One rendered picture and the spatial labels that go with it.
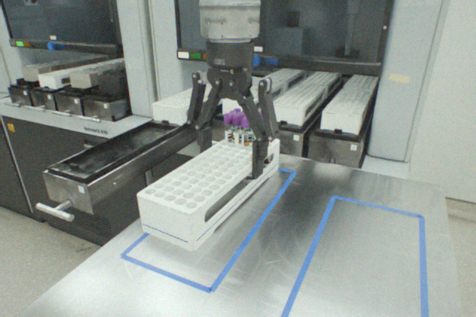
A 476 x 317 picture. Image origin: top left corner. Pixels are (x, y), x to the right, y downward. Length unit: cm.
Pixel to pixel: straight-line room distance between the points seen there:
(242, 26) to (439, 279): 42
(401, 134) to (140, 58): 86
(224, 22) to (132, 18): 77
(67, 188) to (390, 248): 61
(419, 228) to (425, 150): 162
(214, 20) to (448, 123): 178
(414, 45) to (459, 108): 122
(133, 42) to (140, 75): 11
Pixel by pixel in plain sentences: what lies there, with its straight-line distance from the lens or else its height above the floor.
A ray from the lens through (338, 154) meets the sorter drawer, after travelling 92.
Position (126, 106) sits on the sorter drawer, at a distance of 134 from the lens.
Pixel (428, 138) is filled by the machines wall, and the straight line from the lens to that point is 216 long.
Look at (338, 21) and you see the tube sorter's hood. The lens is 93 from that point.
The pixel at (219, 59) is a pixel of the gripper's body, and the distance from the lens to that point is 52.
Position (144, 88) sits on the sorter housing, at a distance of 127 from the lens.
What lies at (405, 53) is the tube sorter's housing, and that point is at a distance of 93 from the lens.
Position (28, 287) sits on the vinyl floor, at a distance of 180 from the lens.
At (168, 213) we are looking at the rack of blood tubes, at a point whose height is 87.
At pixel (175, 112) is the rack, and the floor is 85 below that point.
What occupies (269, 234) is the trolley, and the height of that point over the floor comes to 82.
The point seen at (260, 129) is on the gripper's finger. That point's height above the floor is 94.
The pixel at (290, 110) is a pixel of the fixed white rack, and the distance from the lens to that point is 95.
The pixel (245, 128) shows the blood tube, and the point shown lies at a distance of 63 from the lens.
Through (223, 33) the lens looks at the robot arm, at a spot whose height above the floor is 109.
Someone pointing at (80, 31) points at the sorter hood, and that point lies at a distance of 142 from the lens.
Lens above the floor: 113
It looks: 26 degrees down
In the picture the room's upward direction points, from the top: straight up
